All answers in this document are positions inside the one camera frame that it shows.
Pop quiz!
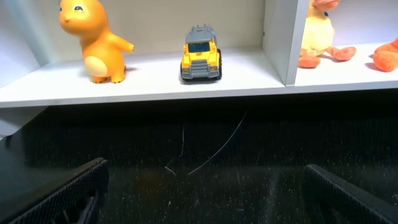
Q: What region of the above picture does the orange rubber duck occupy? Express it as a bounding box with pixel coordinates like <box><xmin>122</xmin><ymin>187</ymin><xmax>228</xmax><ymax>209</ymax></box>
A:
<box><xmin>58</xmin><ymin>0</ymin><xmax>136</xmax><ymax>85</ymax></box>

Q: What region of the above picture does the yellow plush duck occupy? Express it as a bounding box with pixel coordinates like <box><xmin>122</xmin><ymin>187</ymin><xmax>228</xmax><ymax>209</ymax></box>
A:
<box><xmin>298</xmin><ymin>0</ymin><xmax>358</xmax><ymax>69</ymax></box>

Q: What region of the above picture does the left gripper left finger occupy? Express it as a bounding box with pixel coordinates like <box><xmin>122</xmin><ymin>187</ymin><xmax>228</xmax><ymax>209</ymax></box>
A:
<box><xmin>0</xmin><ymin>157</ymin><xmax>110</xmax><ymax>224</ymax></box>

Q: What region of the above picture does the white shelf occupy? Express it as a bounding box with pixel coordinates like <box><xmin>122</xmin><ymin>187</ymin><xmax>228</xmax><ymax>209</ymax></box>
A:
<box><xmin>0</xmin><ymin>0</ymin><xmax>398</xmax><ymax>138</ymax></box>

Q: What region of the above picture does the white plush duck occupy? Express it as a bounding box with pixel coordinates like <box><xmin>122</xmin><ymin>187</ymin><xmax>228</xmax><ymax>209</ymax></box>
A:
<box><xmin>372</xmin><ymin>37</ymin><xmax>398</xmax><ymax>73</ymax></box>

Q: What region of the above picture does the grey and yellow toy truck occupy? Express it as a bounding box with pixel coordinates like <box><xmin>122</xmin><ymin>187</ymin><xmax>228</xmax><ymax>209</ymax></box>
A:
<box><xmin>180</xmin><ymin>24</ymin><xmax>223</xmax><ymax>83</ymax></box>

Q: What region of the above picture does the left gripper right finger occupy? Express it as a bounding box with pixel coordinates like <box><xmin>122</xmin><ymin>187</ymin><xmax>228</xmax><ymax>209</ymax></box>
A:
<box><xmin>302</xmin><ymin>163</ymin><xmax>398</xmax><ymax>224</ymax></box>

